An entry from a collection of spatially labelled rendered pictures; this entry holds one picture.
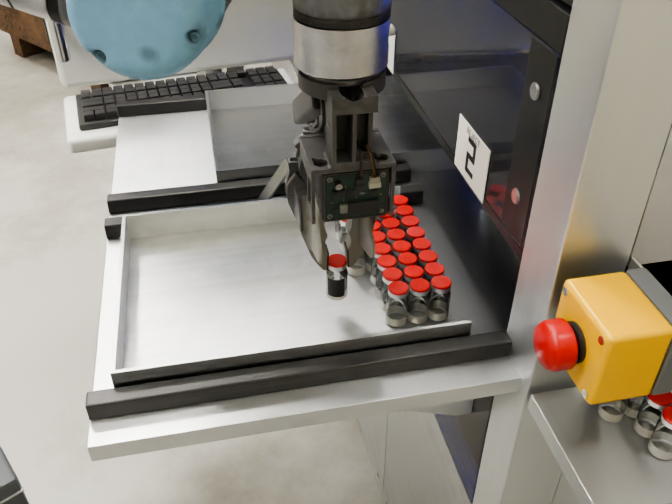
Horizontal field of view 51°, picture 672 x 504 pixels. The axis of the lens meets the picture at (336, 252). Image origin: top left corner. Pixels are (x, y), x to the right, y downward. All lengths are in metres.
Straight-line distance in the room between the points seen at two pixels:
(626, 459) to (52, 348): 1.70
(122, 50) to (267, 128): 0.71
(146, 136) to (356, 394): 0.60
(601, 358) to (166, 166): 0.68
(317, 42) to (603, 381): 0.33
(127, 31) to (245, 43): 1.14
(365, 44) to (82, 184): 2.34
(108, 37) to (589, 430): 0.50
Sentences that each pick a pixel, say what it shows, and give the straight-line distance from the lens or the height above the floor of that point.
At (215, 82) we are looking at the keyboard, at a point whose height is 0.83.
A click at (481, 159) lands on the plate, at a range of 0.71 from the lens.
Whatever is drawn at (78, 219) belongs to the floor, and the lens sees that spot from 2.61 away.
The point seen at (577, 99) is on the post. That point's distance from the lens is 0.55.
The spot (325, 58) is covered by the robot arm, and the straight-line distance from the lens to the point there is 0.54.
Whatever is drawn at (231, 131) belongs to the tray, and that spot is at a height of 0.88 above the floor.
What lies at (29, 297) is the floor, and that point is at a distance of 2.31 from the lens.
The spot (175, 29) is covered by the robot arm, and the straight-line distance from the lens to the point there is 0.39.
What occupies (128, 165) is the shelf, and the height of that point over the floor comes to 0.88.
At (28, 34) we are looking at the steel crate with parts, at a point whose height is 0.16.
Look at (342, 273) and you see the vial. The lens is 0.70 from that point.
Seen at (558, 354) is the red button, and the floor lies 1.00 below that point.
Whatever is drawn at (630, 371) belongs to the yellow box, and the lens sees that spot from 0.57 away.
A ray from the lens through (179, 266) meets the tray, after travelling 0.82.
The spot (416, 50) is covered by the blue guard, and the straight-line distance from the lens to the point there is 0.90.
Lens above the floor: 1.37
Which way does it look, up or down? 37 degrees down
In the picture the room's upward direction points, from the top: straight up
